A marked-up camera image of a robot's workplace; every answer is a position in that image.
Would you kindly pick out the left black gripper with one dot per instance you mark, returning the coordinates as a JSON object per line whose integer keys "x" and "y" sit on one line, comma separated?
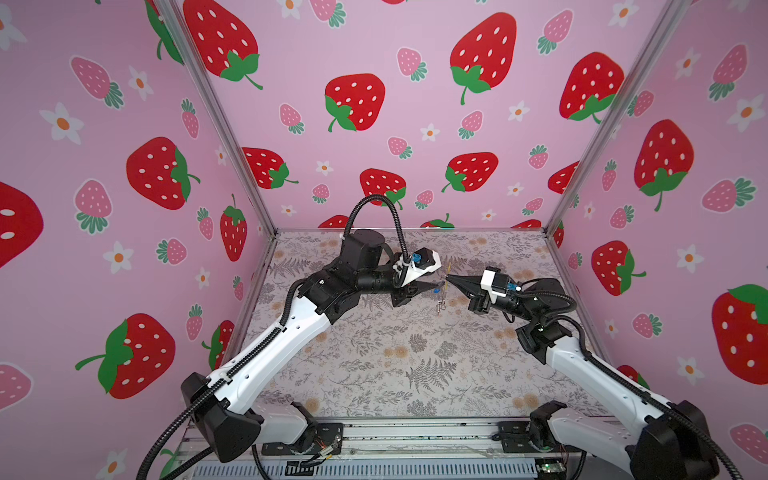
{"x": 404, "y": 295}

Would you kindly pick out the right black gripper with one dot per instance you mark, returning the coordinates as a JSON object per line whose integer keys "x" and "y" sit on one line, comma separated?
{"x": 479, "y": 299}

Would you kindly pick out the grey strap keyring yellow clasp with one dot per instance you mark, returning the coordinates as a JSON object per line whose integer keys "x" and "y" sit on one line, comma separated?
{"x": 441, "y": 305}

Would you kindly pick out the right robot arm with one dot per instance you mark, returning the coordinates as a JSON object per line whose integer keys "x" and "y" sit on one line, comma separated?
{"x": 653, "y": 438}

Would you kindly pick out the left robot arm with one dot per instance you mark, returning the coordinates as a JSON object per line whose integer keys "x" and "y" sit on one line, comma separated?
{"x": 224, "y": 405}

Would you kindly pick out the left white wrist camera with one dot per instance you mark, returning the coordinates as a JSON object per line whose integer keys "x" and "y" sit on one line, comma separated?
{"x": 423, "y": 262}

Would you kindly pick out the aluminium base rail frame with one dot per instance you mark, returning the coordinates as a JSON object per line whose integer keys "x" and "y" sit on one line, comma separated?
{"x": 439, "y": 448}

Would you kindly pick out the right corner aluminium post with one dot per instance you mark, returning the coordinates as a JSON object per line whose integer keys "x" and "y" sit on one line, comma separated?
{"x": 662, "y": 31}

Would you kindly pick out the corner aluminium post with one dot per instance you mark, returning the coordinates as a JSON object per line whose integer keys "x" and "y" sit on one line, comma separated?
{"x": 662, "y": 31}
{"x": 180, "y": 33}

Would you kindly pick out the left corner aluminium post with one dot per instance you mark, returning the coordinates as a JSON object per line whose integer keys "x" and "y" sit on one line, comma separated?
{"x": 180, "y": 33}

